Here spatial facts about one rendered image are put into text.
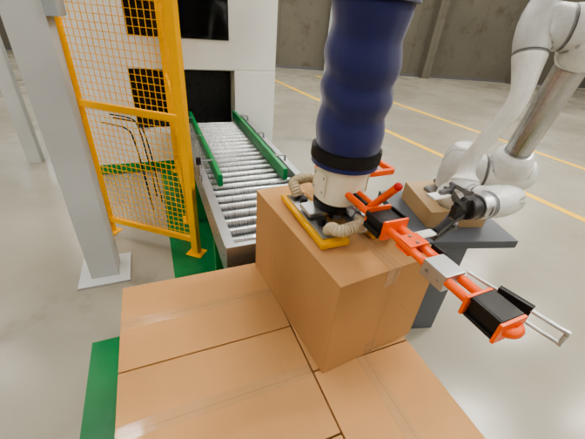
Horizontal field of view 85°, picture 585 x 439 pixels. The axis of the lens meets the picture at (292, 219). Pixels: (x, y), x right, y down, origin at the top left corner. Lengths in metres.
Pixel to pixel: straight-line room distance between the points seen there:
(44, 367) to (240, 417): 1.25
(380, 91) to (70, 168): 1.64
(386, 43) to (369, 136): 0.23
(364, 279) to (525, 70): 0.83
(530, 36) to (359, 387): 1.22
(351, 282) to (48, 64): 1.63
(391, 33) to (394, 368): 1.03
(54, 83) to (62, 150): 0.32
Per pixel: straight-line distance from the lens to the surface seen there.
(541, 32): 1.35
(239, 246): 1.55
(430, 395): 1.27
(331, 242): 1.00
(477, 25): 14.76
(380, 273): 0.97
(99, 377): 1.97
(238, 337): 1.26
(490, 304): 0.76
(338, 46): 0.94
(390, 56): 0.94
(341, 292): 0.91
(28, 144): 4.42
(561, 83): 1.48
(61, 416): 1.93
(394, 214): 0.95
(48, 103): 1.98
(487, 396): 2.10
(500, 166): 1.66
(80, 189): 2.12
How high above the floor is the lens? 1.55
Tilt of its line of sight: 32 degrees down
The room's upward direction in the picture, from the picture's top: 5 degrees clockwise
